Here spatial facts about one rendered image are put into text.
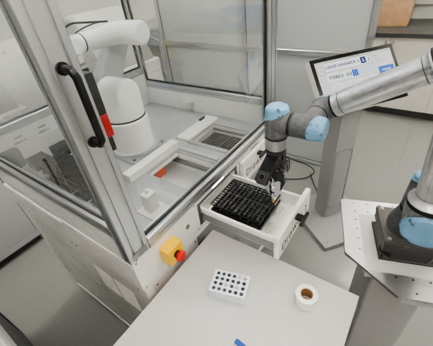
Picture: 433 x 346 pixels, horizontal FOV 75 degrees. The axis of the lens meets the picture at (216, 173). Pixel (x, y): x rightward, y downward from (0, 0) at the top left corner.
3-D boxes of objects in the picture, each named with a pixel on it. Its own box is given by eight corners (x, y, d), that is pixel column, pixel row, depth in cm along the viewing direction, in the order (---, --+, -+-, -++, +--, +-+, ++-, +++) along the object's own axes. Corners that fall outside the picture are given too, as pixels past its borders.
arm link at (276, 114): (286, 112, 83) (259, 108, 87) (284, 145, 89) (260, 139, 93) (295, 101, 88) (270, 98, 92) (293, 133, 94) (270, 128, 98)
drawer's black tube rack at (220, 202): (280, 206, 117) (280, 194, 113) (260, 235, 106) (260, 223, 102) (234, 189, 128) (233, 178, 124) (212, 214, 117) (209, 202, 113)
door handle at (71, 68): (113, 148, 64) (79, 61, 52) (103, 154, 62) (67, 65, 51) (99, 143, 66) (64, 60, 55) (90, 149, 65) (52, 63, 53)
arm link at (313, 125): (335, 108, 86) (299, 103, 91) (324, 124, 78) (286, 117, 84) (331, 132, 90) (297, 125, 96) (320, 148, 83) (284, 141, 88)
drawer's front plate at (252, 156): (271, 152, 152) (271, 134, 146) (243, 182, 134) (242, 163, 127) (268, 151, 153) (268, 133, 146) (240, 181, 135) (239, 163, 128)
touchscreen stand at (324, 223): (379, 231, 203) (427, 95, 142) (324, 251, 195) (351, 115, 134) (335, 189, 242) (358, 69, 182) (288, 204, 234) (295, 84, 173)
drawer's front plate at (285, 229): (308, 208, 116) (311, 188, 110) (278, 260, 98) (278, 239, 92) (304, 206, 117) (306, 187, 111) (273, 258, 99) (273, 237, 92)
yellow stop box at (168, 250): (186, 253, 102) (183, 239, 98) (173, 268, 98) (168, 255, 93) (176, 247, 105) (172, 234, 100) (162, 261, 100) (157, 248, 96)
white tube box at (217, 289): (250, 282, 99) (250, 276, 97) (245, 305, 93) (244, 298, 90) (216, 274, 103) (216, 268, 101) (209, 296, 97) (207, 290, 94)
